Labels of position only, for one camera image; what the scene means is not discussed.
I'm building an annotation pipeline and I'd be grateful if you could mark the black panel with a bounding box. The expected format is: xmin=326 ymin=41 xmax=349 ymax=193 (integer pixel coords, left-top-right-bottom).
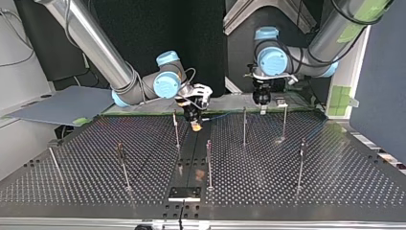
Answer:
xmin=13 ymin=0 xmax=324 ymax=98

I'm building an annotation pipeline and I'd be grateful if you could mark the grey wall cable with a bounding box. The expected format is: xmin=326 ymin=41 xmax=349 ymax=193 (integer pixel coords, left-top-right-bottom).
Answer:
xmin=0 ymin=9 xmax=35 ymax=68

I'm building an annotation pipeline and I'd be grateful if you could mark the metal post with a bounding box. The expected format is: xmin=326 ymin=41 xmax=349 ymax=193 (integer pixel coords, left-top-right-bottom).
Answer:
xmin=48 ymin=147 xmax=66 ymax=184
xmin=116 ymin=142 xmax=132 ymax=192
xmin=171 ymin=110 xmax=181 ymax=150
xmin=242 ymin=106 xmax=248 ymax=148
xmin=296 ymin=138 xmax=307 ymax=194
xmin=280 ymin=105 xmax=288 ymax=142
xmin=205 ymin=139 xmax=214 ymax=192

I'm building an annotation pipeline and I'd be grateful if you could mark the thin black cable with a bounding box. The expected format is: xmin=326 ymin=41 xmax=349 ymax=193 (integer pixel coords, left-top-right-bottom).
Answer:
xmin=178 ymin=199 xmax=186 ymax=230

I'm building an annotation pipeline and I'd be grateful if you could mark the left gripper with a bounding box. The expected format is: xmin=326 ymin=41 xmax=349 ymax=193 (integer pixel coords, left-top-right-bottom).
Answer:
xmin=252 ymin=79 xmax=273 ymax=116

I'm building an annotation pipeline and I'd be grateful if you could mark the grey board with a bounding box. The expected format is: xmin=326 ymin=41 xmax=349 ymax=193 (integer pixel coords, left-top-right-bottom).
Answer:
xmin=6 ymin=84 xmax=117 ymax=127

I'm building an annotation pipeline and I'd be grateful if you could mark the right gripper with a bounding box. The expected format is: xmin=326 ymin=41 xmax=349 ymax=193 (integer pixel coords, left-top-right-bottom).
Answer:
xmin=183 ymin=101 xmax=204 ymax=133

